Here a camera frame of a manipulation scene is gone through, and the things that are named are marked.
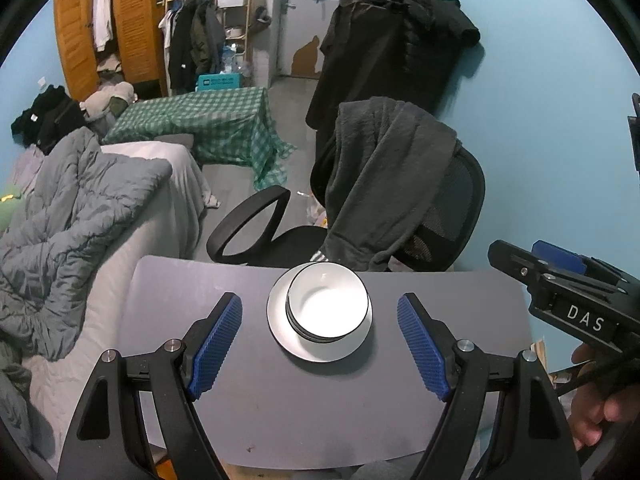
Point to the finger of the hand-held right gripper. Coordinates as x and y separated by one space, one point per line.
560 255
515 262

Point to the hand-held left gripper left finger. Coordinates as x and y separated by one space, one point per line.
217 345

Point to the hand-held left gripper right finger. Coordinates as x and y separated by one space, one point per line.
420 345

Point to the white ribbed bowl black rim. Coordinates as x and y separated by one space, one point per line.
291 322
327 305
300 335

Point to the white plate with black rim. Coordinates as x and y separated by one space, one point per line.
320 352

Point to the person's right hand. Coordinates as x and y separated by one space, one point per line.
587 417

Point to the wooden board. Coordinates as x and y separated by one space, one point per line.
540 357

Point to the black mesh office chair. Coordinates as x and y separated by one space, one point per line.
450 200

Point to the striped cloth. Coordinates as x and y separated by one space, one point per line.
319 256

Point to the grey fleece robe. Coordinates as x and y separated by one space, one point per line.
380 170

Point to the grey quilted duvet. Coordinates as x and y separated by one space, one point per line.
75 220

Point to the grey flat cushion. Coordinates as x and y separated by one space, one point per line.
175 142

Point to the green checked tablecloth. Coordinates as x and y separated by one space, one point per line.
220 120

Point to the green plush pillow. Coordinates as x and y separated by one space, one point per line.
9 207

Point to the black hanging coat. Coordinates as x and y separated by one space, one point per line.
380 50

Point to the blue plastic crate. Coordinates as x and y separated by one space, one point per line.
219 82

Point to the beige clothes pile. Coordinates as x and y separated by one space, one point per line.
107 100

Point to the pile of black clothes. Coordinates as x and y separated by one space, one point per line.
47 117

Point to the clear plastic bottle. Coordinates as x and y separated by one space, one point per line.
231 60

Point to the brown cat-shaped sticker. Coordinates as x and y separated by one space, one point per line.
306 60

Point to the wooden shelf rack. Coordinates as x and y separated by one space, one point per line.
248 20

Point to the grey door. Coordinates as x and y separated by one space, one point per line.
300 15

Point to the dark cap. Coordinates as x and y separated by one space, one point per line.
262 20

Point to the orange wooden wardrobe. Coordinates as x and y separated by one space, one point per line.
135 25

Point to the white shirt in wardrobe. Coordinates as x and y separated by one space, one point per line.
102 10

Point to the black jacket on rail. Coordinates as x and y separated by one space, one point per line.
181 50

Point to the dark green jacket on rail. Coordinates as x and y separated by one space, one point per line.
207 35

